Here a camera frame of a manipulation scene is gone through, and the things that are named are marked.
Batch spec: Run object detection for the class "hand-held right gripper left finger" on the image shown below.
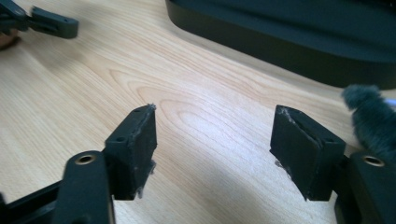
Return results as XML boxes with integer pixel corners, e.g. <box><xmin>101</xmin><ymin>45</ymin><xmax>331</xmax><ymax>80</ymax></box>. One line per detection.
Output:
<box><xmin>103</xmin><ymin>104</ymin><xmax>159</xmax><ymax>201</ymax></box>

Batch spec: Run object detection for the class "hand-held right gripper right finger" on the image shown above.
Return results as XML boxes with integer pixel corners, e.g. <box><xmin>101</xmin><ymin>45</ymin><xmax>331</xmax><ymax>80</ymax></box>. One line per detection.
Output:
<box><xmin>268</xmin><ymin>105</ymin><xmax>347</xmax><ymax>203</ymax></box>

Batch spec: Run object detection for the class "dark fuzzy cloth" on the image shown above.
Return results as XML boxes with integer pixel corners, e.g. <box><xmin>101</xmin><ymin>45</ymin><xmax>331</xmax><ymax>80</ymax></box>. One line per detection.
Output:
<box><xmin>340</xmin><ymin>84</ymin><xmax>396</xmax><ymax>161</ymax></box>

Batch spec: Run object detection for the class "black oval tray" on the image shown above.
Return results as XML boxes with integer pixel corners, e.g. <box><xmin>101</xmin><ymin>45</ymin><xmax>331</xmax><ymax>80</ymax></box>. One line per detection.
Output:
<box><xmin>164</xmin><ymin>0</ymin><xmax>396</xmax><ymax>91</ymax></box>

